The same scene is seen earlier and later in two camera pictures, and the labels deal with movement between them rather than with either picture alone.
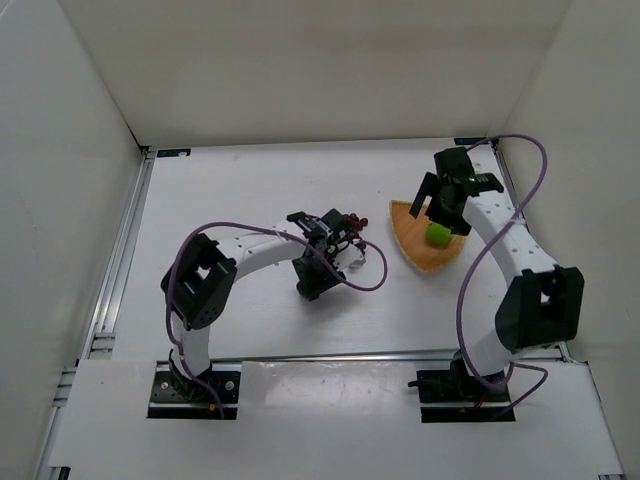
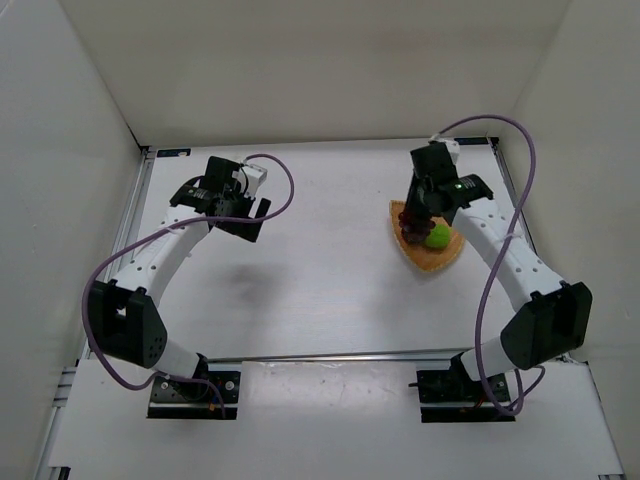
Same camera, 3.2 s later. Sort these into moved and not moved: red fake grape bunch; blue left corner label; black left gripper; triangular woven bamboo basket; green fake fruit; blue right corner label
Moved: black left gripper; red fake grape bunch
Not moved: blue right corner label; triangular woven bamboo basket; blue left corner label; green fake fruit
